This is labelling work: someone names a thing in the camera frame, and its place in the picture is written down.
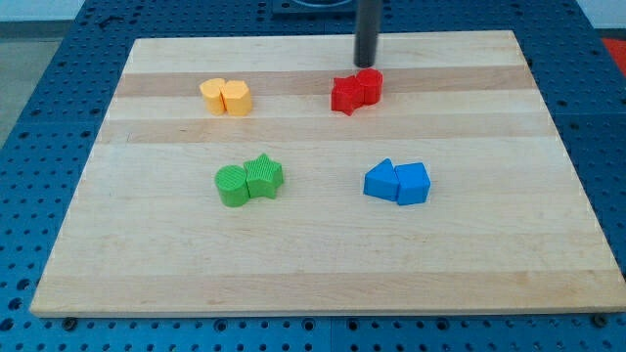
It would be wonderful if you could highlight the yellow hexagon block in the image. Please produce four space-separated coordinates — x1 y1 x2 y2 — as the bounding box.
221 80 252 116

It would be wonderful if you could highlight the blue cube block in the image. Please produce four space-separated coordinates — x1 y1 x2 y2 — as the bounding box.
395 162 430 205

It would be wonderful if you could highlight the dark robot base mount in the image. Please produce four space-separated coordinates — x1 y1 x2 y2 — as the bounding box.
269 0 357 17

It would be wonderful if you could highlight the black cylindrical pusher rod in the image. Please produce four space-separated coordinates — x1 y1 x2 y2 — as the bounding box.
353 0 382 68

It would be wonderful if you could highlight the blue triangle block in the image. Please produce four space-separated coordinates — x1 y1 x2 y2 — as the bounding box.
363 158 399 201

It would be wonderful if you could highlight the red star block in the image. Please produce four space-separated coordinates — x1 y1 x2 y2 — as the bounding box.
331 75 364 115

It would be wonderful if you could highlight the red round block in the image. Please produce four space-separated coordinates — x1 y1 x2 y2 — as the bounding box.
356 67 383 105

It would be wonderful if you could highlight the yellow heart block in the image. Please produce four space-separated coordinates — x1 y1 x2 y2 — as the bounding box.
199 78 226 115

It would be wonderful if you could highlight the green star block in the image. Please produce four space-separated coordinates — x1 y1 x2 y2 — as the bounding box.
244 154 284 198

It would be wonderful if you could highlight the green cylinder block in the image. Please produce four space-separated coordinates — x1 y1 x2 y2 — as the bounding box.
214 165 249 207

